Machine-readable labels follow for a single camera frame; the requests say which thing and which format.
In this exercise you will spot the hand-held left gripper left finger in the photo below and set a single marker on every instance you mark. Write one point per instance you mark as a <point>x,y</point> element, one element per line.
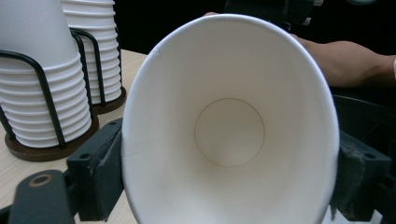
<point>96,168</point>

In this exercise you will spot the tall stack of white cups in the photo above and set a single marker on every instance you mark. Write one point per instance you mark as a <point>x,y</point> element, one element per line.
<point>99,62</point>

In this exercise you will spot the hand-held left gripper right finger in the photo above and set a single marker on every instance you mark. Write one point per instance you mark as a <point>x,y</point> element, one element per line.
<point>361,174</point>

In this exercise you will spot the single white paper cup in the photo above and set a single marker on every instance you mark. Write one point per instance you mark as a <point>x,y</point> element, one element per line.
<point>230,93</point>

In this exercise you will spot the short stack of white cups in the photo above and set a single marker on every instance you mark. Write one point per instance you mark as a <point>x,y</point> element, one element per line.
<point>28,93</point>

